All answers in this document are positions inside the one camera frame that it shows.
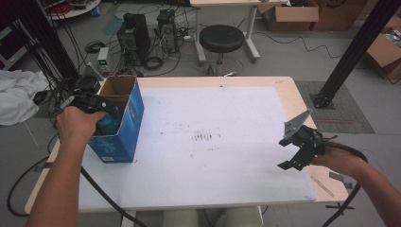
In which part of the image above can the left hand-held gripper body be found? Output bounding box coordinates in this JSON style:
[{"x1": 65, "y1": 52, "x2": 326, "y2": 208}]
[{"x1": 57, "y1": 61, "x2": 105, "y2": 114}]

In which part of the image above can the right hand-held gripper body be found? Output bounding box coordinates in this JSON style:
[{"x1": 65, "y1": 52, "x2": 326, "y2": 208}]
[{"x1": 282, "y1": 108, "x2": 327, "y2": 158}]

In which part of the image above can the blue cardboard box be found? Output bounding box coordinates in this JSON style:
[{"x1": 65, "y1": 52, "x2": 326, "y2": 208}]
[{"x1": 87, "y1": 75, "x2": 146, "y2": 165}]

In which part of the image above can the person's left hand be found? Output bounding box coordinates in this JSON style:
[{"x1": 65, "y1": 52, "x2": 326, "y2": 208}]
[{"x1": 56, "y1": 105, "x2": 107, "y2": 147}]

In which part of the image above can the person's right hand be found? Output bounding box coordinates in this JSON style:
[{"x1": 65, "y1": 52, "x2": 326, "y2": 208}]
[{"x1": 308, "y1": 150, "x2": 364, "y2": 178}]

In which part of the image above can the white power supply unit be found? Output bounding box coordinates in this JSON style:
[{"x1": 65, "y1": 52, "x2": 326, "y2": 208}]
[{"x1": 96, "y1": 46, "x2": 111, "y2": 76}]

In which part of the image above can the thin wooden stick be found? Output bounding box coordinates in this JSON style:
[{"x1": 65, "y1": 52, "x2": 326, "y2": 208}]
[{"x1": 309, "y1": 174, "x2": 336, "y2": 199}]

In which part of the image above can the grey tape strip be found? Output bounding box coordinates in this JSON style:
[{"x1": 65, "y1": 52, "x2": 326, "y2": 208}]
[{"x1": 328, "y1": 171, "x2": 354, "y2": 190}]

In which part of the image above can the grey floor mat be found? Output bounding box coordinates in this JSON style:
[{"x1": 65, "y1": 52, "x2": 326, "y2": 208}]
[{"x1": 294, "y1": 80, "x2": 376, "y2": 135}]

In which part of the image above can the large black computer tower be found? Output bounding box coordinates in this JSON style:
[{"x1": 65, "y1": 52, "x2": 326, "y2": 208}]
[{"x1": 115, "y1": 12, "x2": 152, "y2": 68}]

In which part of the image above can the white cloth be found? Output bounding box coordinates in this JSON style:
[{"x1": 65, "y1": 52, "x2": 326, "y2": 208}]
[{"x1": 0, "y1": 69, "x2": 50, "y2": 127}]

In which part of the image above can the round white table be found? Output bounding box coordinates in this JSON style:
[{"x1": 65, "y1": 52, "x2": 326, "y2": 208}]
[{"x1": 46, "y1": 0, "x2": 102, "y2": 21}]

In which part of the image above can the light wooden table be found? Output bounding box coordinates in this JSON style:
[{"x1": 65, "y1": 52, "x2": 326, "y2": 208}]
[{"x1": 24, "y1": 76, "x2": 350, "y2": 216}]

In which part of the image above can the white table mat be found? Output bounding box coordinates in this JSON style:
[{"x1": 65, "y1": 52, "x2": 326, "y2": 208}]
[{"x1": 78, "y1": 86, "x2": 317, "y2": 212}]

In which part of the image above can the slim black computer tower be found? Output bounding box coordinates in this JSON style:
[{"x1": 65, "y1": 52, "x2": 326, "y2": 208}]
[{"x1": 156, "y1": 9, "x2": 180, "y2": 54}]

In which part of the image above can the black metal stand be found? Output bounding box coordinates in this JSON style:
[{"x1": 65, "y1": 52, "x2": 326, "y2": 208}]
[{"x1": 309, "y1": 0, "x2": 401, "y2": 110}]

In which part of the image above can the cardboard box with contents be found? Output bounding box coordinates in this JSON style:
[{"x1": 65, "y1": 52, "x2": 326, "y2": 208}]
[{"x1": 364, "y1": 14, "x2": 401, "y2": 80}]

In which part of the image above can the open brown cardboard box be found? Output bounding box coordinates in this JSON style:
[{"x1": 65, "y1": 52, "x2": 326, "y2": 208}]
[{"x1": 257, "y1": 0, "x2": 321, "y2": 32}]

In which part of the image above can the black round stool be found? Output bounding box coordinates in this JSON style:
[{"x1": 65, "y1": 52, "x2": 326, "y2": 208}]
[{"x1": 199, "y1": 24, "x2": 246, "y2": 77}]

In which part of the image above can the closed brown cardboard box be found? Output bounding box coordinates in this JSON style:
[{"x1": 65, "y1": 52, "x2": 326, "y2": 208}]
[{"x1": 309, "y1": 0, "x2": 375, "y2": 32}]

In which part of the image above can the white-legged desk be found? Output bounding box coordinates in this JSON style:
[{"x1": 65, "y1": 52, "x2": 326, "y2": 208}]
[{"x1": 188, "y1": 0, "x2": 291, "y2": 64}]

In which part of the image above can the right hand-held gripper black cable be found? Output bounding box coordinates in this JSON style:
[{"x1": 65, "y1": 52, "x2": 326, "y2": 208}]
[{"x1": 321, "y1": 141, "x2": 369, "y2": 227}]

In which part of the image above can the hand-held gripper black cable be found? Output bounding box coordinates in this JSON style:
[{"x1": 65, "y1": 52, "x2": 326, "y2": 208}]
[
  {"x1": 321, "y1": 141, "x2": 369, "y2": 227},
  {"x1": 79, "y1": 166, "x2": 149, "y2": 227}
]

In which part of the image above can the coiled black cable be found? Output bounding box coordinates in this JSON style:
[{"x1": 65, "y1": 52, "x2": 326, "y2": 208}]
[{"x1": 143, "y1": 55, "x2": 166, "y2": 71}]

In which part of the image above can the black curtain stand with cables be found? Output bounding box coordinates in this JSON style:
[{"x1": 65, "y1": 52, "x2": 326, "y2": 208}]
[{"x1": 12, "y1": 0, "x2": 85, "y2": 93}]

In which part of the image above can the left hand-held gripper black cable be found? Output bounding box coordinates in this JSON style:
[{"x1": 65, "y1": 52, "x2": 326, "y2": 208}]
[{"x1": 79, "y1": 166, "x2": 149, "y2": 227}]

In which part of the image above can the black floor cable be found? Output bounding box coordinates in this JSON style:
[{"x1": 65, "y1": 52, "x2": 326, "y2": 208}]
[{"x1": 6, "y1": 155, "x2": 51, "y2": 218}]

